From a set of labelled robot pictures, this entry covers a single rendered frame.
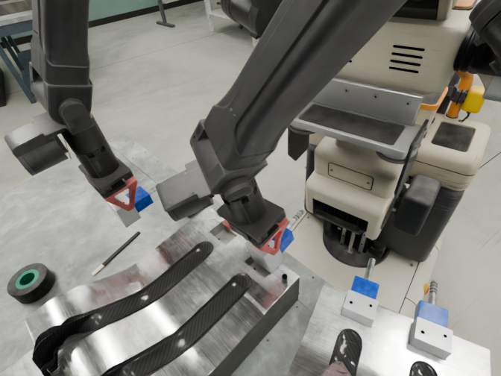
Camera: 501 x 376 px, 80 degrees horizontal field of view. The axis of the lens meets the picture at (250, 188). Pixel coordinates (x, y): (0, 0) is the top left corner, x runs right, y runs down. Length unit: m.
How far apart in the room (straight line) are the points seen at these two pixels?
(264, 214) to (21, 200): 0.83
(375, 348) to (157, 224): 0.55
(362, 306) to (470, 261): 1.36
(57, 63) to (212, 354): 0.46
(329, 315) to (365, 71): 0.47
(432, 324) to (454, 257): 1.29
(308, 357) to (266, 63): 0.44
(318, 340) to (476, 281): 1.34
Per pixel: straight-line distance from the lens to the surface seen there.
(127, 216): 0.67
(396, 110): 0.66
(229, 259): 0.59
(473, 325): 1.69
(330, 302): 0.58
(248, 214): 0.44
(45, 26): 0.48
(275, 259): 0.55
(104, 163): 0.59
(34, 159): 0.56
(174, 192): 0.39
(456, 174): 1.05
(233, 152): 0.28
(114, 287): 0.62
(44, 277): 0.80
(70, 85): 0.50
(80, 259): 0.84
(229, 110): 0.27
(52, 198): 1.06
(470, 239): 1.97
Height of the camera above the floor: 1.38
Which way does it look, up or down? 43 degrees down
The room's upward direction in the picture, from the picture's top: 7 degrees counter-clockwise
